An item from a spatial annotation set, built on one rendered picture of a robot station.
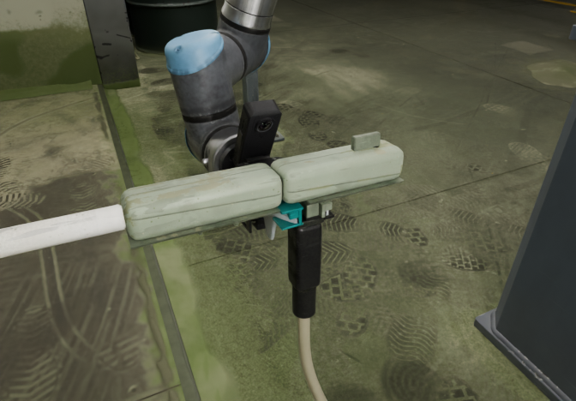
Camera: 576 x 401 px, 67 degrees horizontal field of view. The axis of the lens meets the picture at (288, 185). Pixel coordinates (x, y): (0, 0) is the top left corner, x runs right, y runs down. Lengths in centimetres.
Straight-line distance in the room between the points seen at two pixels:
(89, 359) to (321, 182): 67
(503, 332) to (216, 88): 76
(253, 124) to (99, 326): 63
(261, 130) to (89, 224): 24
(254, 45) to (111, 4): 162
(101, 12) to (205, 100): 170
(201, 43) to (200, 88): 7
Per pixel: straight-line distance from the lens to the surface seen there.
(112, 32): 238
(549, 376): 103
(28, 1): 235
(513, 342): 105
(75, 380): 97
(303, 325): 59
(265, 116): 54
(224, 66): 70
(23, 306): 116
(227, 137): 65
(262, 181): 43
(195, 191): 42
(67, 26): 237
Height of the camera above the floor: 78
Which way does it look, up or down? 32 degrees down
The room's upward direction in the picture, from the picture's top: straight up
